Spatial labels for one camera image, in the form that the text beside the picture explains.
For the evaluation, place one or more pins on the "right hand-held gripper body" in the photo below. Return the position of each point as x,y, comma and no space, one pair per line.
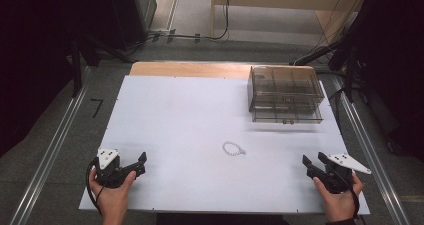
336,180

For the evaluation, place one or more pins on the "person's dark clothing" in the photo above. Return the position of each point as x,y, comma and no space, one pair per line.
220,219

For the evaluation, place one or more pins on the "black metal stand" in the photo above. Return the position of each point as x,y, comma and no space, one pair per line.
76,68
346,61

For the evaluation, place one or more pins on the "dark cabinet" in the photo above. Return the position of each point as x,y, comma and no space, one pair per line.
136,15

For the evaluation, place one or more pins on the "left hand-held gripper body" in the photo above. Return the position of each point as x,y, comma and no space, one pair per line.
111,176

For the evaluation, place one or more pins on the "person's left hand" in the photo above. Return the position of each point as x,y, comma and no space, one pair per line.
111,200

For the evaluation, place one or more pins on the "metal floor rail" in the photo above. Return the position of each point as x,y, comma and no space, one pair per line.
50,151
373,145

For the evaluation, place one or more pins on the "person's right hand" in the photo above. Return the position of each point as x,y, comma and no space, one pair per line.
338,205

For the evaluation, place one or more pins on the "white table board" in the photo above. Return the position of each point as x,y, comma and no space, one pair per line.
186,125

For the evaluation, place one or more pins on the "transparent brown drawer box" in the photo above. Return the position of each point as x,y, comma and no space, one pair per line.
285,91

